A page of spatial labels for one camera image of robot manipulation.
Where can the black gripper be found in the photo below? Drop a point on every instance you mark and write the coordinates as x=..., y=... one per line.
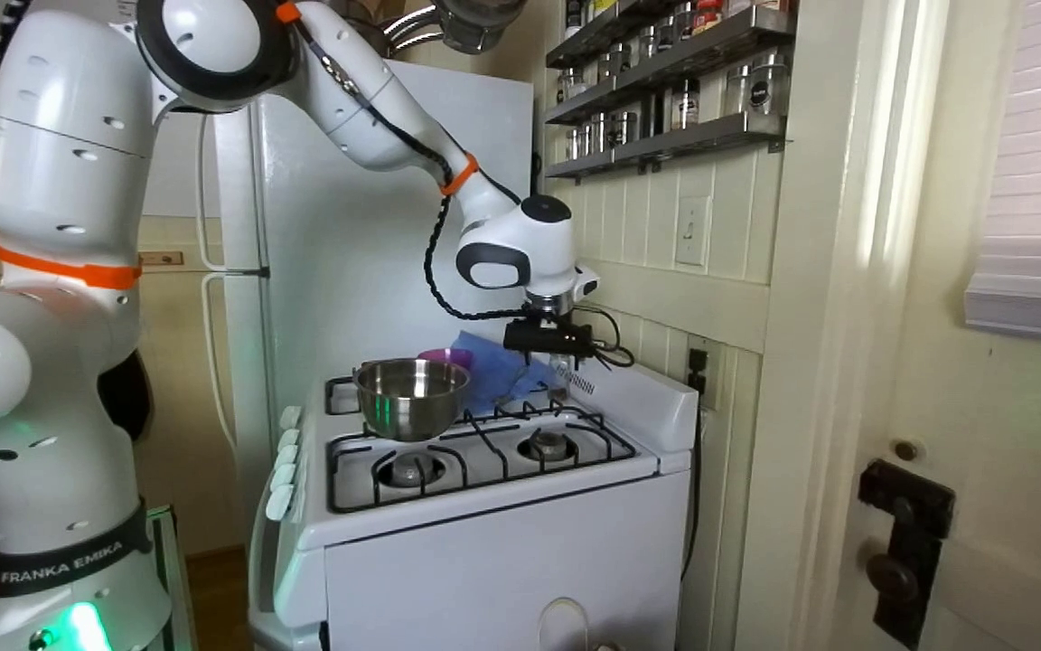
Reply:
x=541, y=336

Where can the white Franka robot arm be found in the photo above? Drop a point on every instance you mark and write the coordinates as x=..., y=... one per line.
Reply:
x=50, y=159

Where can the black stove grate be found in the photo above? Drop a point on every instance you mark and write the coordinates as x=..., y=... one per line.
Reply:
x=484, y=482
x=339, y=396

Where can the white gas stove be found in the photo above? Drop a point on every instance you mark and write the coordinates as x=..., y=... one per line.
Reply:
x=484, y=566

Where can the white stove knob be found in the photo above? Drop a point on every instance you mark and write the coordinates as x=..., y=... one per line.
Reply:
x=286, y=443
x=277, y=500
x=283, y=473

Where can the blue cloth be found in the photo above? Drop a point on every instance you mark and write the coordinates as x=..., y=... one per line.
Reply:
x=504, y=367

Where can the purple plastic cup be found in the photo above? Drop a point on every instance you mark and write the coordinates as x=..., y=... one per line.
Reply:
x=451, y=360

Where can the stainless steel pot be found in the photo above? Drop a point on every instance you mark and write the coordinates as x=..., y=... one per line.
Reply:
x=414, y=409

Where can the white refrigerator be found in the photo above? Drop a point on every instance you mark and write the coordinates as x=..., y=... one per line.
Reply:
x=353, y=266

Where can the glass spice jar steel cap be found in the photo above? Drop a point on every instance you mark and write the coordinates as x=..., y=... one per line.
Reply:
x=760, y=84
x=627, y=124

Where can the black door lock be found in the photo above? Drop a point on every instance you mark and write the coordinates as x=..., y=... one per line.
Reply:
x=904, y=529

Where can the cream panel door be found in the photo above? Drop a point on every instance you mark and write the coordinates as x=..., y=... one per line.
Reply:
x=1003, y=482

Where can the white window blind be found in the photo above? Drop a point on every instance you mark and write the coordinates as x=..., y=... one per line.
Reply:
x=1038, y=184

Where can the wall outlet with black plug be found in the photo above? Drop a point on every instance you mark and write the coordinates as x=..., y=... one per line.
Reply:
x=700, y=363

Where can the cream light switch plate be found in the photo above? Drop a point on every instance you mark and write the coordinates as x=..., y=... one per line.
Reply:
x=692, y=231

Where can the steel wall spice rack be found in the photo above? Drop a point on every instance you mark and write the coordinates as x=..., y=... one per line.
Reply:
x=667, y=146

